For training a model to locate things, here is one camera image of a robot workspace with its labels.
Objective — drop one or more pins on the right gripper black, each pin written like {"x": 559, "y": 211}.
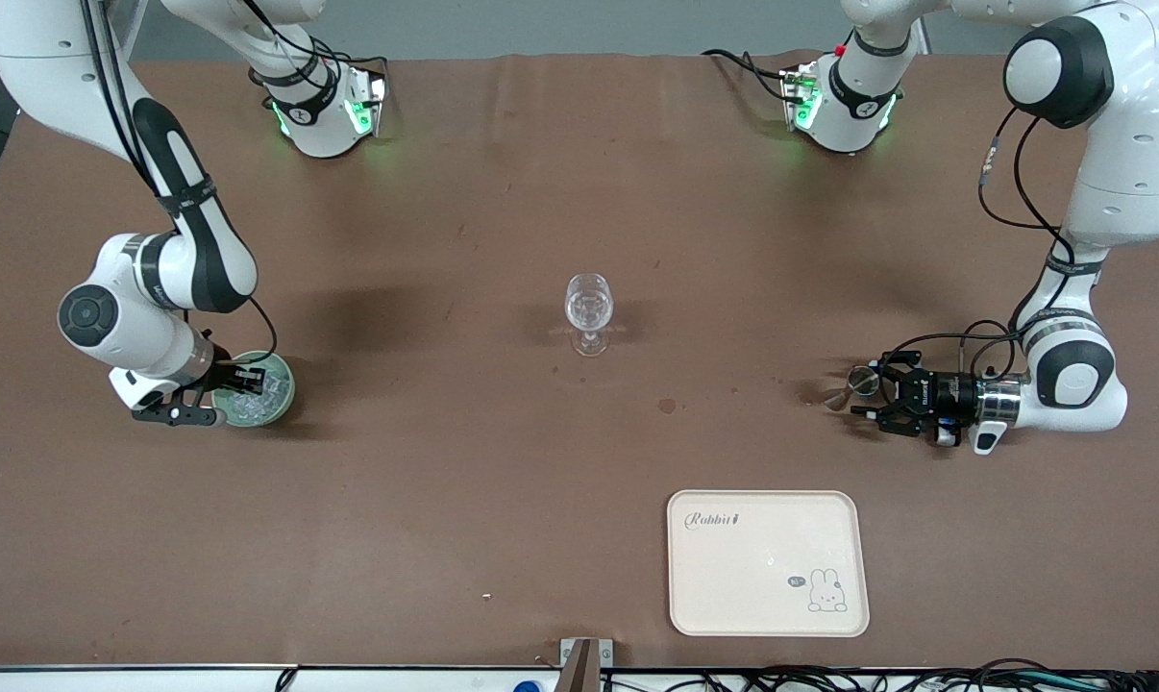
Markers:
{"x": 220, "y": 375}

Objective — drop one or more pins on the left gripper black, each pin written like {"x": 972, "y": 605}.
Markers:
{"x": 947, "y": 394}

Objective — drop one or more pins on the steel double jigger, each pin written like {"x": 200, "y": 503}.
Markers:
{"x": 863, "y": 380}

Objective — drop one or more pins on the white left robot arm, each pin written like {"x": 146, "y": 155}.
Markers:
{"x": 1118, "y": 144}

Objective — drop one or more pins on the clear ice cubes heap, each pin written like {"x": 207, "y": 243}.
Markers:
{"x": 267, "y": 406}

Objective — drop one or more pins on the clear wine glass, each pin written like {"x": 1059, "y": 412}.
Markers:
{"x": 589, "y": 308}

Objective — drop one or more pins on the pale green ceramic bowl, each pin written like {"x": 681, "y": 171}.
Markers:
{"x": 283, "y": 399}

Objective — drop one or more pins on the cream rabbit print tray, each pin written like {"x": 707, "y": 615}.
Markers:
{"x": 762, "y": 577}

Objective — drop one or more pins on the brown table cover mat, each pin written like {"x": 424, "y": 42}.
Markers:
{"x": 445, "y": 500}

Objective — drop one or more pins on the grey metal camera bracket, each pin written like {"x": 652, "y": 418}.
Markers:
{"x": 585, "y": 663}

